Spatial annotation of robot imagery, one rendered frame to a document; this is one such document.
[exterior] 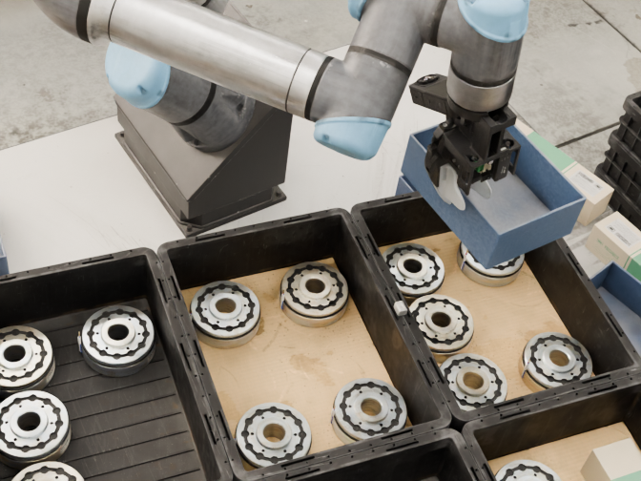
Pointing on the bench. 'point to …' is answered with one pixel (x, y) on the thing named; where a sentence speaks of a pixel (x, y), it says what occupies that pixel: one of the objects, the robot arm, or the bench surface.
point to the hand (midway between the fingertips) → (450, 191)
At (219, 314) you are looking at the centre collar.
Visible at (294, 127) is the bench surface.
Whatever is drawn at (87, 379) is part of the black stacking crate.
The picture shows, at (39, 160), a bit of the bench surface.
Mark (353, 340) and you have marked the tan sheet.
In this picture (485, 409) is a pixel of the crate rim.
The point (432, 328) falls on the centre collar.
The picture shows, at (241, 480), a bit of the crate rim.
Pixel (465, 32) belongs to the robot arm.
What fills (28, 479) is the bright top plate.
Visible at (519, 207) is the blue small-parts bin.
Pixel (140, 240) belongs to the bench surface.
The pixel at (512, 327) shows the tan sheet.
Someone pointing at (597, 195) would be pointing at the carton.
